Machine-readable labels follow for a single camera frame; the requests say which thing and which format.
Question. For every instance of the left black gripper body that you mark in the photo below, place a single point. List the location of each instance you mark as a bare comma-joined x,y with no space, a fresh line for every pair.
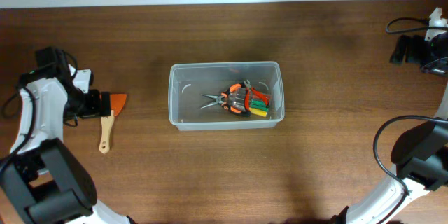
89,105

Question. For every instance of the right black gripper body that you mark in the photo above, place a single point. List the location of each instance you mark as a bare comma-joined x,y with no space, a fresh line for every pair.
420,52

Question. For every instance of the orange scraper wooden handle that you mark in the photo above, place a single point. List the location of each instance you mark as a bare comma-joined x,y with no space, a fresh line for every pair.
111,106

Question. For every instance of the orange long nose pliers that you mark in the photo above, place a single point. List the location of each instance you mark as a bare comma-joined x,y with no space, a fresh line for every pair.
222,100

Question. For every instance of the small red cutting pliers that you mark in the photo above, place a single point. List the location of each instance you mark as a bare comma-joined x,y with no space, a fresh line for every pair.
255,98

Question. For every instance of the clear screwdriver set case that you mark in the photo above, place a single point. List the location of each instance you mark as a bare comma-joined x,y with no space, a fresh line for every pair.
237,100

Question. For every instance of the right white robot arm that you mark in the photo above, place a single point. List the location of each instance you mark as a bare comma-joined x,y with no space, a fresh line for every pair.
419,156

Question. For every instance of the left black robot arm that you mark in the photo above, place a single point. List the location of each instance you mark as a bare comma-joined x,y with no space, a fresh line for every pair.
40,176

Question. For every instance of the clear plastic container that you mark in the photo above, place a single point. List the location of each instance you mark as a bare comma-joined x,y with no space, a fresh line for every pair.
187,83

